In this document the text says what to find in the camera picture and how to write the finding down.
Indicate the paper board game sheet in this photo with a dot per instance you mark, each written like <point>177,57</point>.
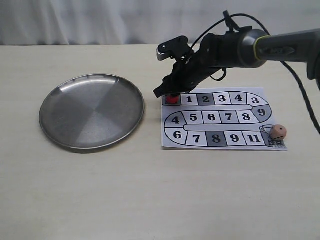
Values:
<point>232,118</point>

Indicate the round stainless steel plate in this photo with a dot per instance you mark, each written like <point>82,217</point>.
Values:
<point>91,112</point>

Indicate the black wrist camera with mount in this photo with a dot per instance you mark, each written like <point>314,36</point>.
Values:
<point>176,48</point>

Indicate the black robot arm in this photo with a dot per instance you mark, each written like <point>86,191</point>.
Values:
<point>248,48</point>

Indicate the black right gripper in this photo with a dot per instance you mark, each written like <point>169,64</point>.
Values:
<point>215,52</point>

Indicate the white curtain backdrop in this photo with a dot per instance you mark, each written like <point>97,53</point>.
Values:
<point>113,22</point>

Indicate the wooden die with black pips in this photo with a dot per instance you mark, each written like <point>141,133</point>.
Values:
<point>278,132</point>

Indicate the red cylinder game piece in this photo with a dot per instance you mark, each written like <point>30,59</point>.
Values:
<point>172,99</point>

